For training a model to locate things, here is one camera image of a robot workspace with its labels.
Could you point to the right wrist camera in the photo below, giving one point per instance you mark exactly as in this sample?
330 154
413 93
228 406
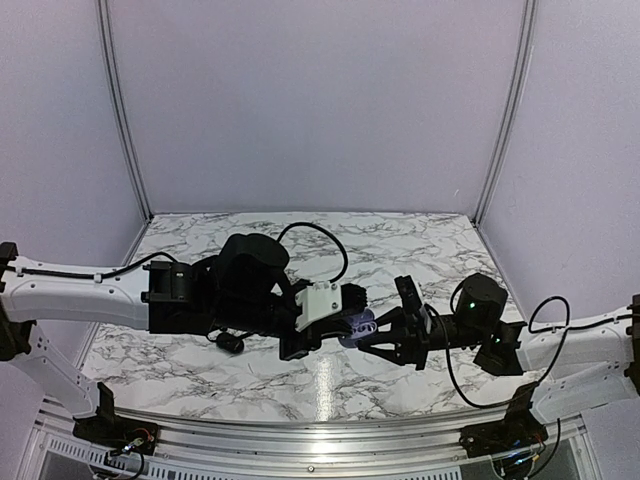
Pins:
413 306

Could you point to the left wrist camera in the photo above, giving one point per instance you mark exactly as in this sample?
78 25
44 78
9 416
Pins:
324 300

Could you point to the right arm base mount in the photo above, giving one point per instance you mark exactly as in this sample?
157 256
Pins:
517 429

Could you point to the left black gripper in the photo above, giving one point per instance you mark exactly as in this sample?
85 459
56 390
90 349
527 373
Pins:
338 328

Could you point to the purple earbud charging case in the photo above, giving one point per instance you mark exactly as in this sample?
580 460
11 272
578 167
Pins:
349 341

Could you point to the right aluminium corner post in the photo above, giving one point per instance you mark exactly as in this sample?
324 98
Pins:
517 84

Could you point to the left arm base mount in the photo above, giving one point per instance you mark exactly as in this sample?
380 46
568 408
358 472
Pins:
105 427

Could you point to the black earbud charging case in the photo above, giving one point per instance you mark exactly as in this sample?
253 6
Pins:
230 343

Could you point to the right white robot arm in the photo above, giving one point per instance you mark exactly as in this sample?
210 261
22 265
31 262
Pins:
583 363

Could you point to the aluminium front rail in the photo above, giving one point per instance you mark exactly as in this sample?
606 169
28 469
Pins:
418 447

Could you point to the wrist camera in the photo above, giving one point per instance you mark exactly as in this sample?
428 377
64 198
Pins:
324 300
413 306

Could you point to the aluminium corner post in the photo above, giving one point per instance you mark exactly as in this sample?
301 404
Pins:
117 98
517 84

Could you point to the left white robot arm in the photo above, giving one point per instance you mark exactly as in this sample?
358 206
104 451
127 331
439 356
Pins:
32 291

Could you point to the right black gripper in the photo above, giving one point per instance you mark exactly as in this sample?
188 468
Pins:
412 346

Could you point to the left aluminium corner post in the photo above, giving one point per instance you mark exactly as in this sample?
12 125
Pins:
117 98

